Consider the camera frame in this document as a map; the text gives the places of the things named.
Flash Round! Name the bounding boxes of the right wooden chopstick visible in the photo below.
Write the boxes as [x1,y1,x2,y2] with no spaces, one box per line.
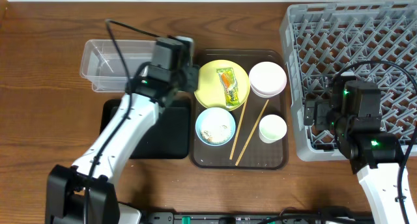
[235,99,269,166]

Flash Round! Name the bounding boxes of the wooden chopstick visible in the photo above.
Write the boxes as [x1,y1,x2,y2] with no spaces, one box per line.
[229,100,248,160]
[235,99,269,166]

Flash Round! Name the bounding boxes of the pink round plate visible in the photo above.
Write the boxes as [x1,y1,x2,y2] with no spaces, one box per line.
[249,61,287,98]

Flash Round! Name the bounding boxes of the green snack wrapper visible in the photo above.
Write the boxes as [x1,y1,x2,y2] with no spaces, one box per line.
[216,67,240,108]

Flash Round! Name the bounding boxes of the brown serving tray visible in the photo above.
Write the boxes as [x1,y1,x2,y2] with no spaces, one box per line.
[190,49,288,170]

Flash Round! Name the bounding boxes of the yellow round plate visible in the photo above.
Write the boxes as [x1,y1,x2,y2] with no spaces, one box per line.
[194,60,250,111]

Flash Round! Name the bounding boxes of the grey dishwasher rack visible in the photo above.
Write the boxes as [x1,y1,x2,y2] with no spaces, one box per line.
[280,1,416,161]

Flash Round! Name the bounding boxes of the light blue bowl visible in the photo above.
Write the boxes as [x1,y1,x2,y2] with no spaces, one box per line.
[195,107,236,147]

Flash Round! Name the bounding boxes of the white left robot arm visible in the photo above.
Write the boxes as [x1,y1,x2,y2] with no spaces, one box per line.
[45,62,199,223]

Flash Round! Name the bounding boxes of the black rectangular tray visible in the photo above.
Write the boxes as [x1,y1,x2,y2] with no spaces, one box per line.
[99,98,192,160]

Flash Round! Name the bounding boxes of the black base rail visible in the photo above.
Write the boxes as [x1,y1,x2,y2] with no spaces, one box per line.
[139,210,375,224]

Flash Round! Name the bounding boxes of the left wooden chopstick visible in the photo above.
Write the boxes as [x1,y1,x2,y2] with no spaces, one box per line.
[229,100,248,160]

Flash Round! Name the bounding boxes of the white cup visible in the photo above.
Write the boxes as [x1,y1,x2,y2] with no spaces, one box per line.
[259,115,287,144]

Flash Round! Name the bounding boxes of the clear plastic bin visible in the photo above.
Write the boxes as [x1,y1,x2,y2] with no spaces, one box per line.
[80,40,173,92]

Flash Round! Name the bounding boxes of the rice and nut leftovers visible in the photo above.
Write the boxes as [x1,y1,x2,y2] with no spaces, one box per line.
[200,119,231,145]

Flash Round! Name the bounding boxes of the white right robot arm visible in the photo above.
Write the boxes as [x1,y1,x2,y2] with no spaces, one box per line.
[304,79,416,223]

